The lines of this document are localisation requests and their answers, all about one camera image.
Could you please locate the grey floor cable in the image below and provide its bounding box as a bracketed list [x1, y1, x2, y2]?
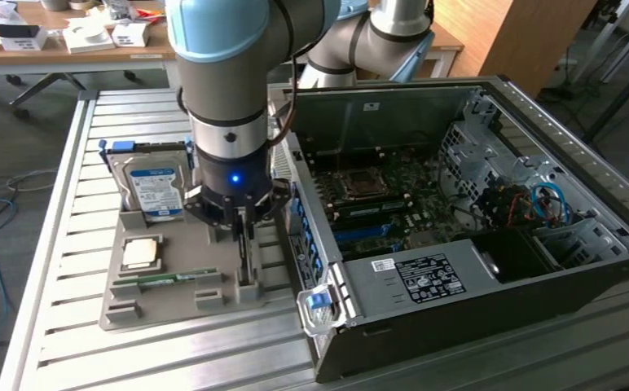
[0, 169, 58, 195]

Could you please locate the long expansion slot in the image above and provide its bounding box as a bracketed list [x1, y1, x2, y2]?
[333, 225, 393, 244]

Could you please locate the wooden cabinet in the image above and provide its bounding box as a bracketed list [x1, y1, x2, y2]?
[431, 0, 602, 99]

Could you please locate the hard disk in blue caddy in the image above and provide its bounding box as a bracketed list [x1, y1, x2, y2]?
[96, 137, 196, 223]

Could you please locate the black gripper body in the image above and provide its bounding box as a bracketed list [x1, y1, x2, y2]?
[196, 152, 275, 227]

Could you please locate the metal drive cage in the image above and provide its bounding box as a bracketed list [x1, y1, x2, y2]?
[438, 120, 517, 195]

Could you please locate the black wire bundle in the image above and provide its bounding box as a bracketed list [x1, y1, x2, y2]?
[474, 183, 538, 231]

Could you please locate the small white labelled box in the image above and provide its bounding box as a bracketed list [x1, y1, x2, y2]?
[110, 22, 150, 48]

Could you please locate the metal disk bay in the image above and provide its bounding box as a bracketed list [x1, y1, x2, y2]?
[534, 217, 629, 270]

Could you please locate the green RAM stick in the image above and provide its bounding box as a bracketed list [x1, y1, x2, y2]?
[112, 267, 222, 288]

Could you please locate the CPU chip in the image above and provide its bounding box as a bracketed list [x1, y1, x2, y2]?
[120, 235, 167, 272]

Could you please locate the red wire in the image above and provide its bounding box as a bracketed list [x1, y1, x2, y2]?
[505, 190, 518, 227]

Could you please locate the wooden office desk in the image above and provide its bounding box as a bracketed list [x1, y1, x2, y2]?
[422, 22, 466, 78]
[0, 0, 179, 119]

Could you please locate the open black PC case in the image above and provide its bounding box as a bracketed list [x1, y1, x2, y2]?
[267, 72, 629, 384]

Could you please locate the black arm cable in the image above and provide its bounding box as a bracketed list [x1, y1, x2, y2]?
[267, 0, 359, 146]

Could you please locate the grey parts rack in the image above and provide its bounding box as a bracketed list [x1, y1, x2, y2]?
[96, 169, 267, 333]

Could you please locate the grey power supply unit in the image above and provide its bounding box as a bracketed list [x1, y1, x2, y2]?
[341, 239, 498, 323]

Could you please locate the orange red tool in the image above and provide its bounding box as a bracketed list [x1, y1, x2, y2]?
[134, 7, 167, 26]

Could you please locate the white tape roll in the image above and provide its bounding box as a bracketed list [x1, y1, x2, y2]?
[71, 24, 110, 44]

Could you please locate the green motherboard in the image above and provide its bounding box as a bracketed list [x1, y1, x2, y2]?
[306, 146, 473, 261]

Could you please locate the CPU socket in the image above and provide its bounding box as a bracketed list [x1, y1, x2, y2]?
[338, 169, 391, 201]

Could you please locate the blue disk wire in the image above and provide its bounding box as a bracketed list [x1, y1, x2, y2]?
[529, 182, 575, 229]

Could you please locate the white box with black insert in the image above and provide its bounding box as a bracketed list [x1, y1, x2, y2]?
[0, 24, 50, 52]

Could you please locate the blue case latch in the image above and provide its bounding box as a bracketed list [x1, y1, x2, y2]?
[303, 289, 331, 314]

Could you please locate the white flat box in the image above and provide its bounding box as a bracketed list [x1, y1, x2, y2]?
[62, 30, 115, 55]

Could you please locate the black graphics card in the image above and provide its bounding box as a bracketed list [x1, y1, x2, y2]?
[232, 219, 259, 287]

